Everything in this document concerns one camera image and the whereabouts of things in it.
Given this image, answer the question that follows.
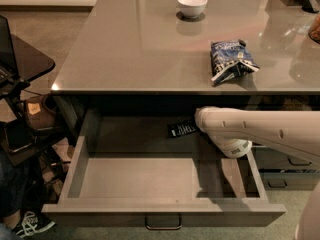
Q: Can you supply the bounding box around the brown object at counter edge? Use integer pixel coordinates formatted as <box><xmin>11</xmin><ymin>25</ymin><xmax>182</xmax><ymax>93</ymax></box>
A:
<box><xmin>308</xmin><ymin>14</ymin><xmax>320</xmax><ymax>43</ymax></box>

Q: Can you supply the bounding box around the black rxbar chocolate wrapper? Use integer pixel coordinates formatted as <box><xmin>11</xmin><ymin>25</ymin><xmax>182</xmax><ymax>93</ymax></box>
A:
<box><xmin>168</xmin><ymin>119</ymin><xmax>199</xmax><ymax>138</ymax></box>

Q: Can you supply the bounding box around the grey middle right drawer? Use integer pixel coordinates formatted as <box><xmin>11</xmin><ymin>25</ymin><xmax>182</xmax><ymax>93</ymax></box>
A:
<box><xmin>252</xmin><ymin>146</ymin><xmax>320</xmax><ymax>169</ymax></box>

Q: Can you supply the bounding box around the black and white sneaker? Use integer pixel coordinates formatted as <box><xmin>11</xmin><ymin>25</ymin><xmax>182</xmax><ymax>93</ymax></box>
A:
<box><xmin>13</xmin><ymin>211</ymin><xmax>56</xmax><ymax>238</ymax></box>

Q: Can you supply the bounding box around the metal drawer handle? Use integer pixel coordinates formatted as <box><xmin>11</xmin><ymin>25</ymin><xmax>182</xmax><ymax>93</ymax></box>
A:
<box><xmin>144</xmin><ymin>215</ymin><xmax>182</xmax><ymax>231</ymax></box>

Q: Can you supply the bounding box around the grey lower right drawer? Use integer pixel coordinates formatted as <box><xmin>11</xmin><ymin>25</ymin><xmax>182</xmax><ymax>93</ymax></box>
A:
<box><xmin>260</xmin><ymin>172</ymin><xmax>320</xmax><ymax>190</ymax></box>

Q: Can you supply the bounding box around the person's blue jeans leg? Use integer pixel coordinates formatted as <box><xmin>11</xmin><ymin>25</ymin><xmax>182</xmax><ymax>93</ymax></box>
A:
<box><xmin>0</xmin><ymin>147</ymin><xmax>31</xmax><ymax>240</ymax></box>

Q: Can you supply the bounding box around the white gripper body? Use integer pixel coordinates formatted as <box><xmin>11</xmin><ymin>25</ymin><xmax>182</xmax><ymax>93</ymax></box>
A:
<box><xmin>195</xmin><ymin>107</ymin><xmax>217</xmax><ymax>133</ymax></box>

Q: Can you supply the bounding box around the white ceramic bowl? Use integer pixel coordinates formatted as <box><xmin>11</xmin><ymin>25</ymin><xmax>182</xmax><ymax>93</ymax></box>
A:
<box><xmin>177</xmin><ymin>0</ymin><xmax>208</xmax><ymax>18</ymax></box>

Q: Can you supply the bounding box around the blue chip bag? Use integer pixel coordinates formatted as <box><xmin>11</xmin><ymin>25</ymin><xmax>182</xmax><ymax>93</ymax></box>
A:
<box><xmin>210</xmin><ymin>39</ymin><xmax>260</xmax><ymax>86</ymax></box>

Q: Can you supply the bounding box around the black laptop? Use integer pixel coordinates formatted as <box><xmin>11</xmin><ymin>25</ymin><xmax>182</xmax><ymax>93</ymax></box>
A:
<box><xmin>0</xmin><ymin>15</ymin><xmax>18</xmax><ymax>84</ymax></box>

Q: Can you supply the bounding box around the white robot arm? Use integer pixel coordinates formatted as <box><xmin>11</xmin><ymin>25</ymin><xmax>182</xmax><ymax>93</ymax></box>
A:
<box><xmin>195</xmin><ymin>107</ymin><xmax>320</xmax><ymax>240</ymax></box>

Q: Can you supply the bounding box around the open grey top drawer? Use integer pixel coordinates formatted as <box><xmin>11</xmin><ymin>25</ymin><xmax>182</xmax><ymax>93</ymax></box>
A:
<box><xmin>43</xmin><ymin>110</ymin><xmax>286</xmax><ymax>227</ymax></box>

